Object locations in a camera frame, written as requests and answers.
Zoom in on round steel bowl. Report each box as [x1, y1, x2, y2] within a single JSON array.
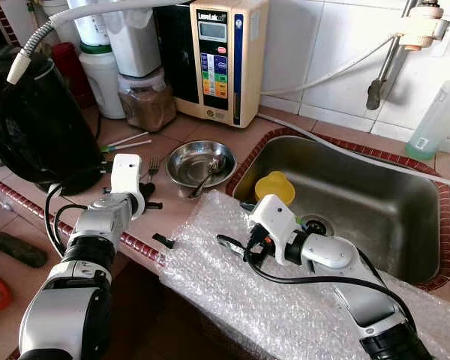
[[166, 140, 238, 190]]

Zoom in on steel sink basin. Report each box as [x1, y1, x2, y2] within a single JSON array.
[[236, 135, 443, 284]]

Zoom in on cream water ionizer machine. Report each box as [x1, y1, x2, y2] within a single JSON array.
[[156, 0, 269, 128]]

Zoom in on clear bottle with blue cap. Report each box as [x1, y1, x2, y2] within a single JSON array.
[[405, 70, 450, 161]]

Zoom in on dark green rough object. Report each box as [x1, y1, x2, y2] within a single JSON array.
[[0, 231, 50, 269]]

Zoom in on black electric kettle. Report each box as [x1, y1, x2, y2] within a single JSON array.
[[0, 46, 106, 194]]

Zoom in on grey flexible hose cream nozzle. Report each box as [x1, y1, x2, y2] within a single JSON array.
[[6, 0, 192, 85]]

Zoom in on white plastic jug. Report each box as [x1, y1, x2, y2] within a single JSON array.
[[101, 0, 162, 78]]

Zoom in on steel fork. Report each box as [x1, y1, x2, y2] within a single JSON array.
[[146, 155, 163, 182]]

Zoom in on grey drain hose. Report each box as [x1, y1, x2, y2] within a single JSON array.
[[259, 112, 450, 190]]

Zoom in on clear bubble wrap sheet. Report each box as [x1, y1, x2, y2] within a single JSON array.
[[159, 190, 450, 360]]

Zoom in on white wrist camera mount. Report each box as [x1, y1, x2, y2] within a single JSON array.
[[109, 154, 146, 218], [247, 193, 301, 265]]

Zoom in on yellow plastic cup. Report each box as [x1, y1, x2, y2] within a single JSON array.
[[255, 171, 296, 207]]

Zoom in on chrome wall tap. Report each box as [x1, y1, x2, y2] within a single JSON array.
[[366, 0, 436, 112]]

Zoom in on white bottle with green band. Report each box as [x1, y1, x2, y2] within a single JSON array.
[[66, 0, 128, 121]]

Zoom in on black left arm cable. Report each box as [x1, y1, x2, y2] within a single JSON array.
[[43, 166, 121, 257]]

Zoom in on short black tape strip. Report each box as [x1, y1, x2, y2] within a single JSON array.
[[151, 233, 176, 249]]

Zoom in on white water hose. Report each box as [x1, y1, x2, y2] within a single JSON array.
[[261, 34, 398, 97]]

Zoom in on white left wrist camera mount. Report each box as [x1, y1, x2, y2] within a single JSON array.
[[109, 154, 146, 218]]

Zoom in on cream tap diverter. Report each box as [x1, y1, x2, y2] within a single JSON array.
[[390, 7, 445, 52]]

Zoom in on jar of brown powder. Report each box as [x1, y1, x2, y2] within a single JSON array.
[[118, 69, 177, 133]]

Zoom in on white plastic stick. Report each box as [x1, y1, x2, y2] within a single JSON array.
[[105, 132, 151, 146], [101, 139, 153, 152]]

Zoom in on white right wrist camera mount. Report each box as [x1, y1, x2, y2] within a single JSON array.
[[247, 193, 301, 265]]

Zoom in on steel spoon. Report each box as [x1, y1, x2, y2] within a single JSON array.
[[189, 154, 227, 200]]

